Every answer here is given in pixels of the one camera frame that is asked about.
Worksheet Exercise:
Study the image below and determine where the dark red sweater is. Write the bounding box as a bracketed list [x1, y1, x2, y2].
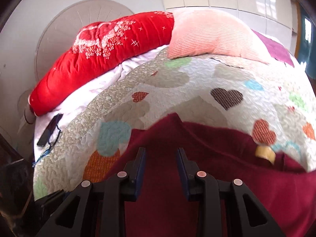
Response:
[109, 113, 315, 236]

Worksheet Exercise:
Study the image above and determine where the white bed sheet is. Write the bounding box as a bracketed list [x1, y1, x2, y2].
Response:
[34, 45, 167, 161]

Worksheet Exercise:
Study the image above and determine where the heart patterned quilt bedspread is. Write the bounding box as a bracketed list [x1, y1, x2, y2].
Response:
[33, 48, 315, 199]

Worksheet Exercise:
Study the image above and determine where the red embroidered bolster pillow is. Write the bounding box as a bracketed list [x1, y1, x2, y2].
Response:
[29, 11, 174, 116]

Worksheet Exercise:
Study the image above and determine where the purple cushion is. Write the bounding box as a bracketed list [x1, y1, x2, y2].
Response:
[253, 30, 295, 67]

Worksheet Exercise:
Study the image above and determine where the round grey headboard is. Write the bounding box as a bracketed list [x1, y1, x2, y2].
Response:
[34, 0, 133, 81]

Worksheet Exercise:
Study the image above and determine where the pink checked pillow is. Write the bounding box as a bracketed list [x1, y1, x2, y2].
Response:
[167, 9, 271, 64]

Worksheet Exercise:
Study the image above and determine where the teal glass door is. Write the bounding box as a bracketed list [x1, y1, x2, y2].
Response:
[297, 5, 316, 80]

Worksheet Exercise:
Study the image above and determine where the white glossy wardrobe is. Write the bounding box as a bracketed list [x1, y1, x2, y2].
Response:
[163, 0, 297, 52]

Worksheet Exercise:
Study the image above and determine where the dark blue strap item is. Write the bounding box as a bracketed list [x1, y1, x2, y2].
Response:
[32, 113, 63, 167]

